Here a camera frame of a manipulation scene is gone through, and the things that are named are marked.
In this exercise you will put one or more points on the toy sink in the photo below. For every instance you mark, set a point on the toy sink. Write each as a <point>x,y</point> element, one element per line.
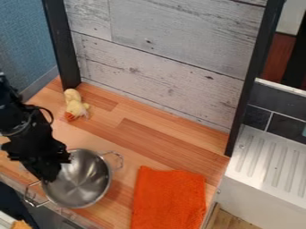
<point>267,176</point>

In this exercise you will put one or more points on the orange cloth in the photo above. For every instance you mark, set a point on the orange cloth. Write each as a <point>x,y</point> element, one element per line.
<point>169,199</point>

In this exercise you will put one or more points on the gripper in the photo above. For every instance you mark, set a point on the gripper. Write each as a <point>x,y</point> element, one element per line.
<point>38,152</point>

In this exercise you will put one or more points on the black frame post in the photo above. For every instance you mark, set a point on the black frame post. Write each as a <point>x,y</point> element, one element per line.
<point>253,77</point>
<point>61,41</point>

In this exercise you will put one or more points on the silver pot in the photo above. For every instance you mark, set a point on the silver pot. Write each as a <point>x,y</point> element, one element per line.
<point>85,182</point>

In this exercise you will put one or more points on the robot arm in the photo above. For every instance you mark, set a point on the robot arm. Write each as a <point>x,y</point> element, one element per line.
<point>15,117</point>

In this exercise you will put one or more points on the yellow plush duck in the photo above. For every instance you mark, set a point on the yellow plush duck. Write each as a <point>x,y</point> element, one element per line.
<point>74,106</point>

